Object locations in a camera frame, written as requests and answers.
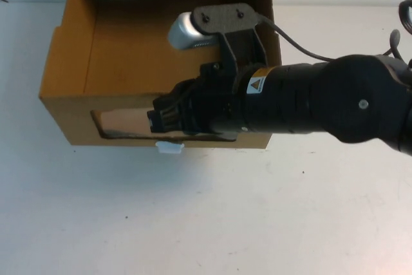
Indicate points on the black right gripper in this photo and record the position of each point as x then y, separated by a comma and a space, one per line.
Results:
215, 107

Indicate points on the cardboard drawer with window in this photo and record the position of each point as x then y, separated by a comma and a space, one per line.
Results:
128, 62

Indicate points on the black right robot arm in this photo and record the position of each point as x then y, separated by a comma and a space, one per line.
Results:
322, 101

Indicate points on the cardboard shoe box shell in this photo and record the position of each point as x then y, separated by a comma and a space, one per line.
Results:
66, 7

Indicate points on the white plastic pull tab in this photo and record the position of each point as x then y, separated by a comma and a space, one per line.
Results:
169, 148

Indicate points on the yellow warning sticker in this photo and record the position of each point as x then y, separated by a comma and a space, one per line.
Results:
256, 85

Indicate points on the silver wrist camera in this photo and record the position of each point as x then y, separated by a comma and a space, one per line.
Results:
190, 32

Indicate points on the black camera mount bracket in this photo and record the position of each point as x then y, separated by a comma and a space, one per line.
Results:
238, 46

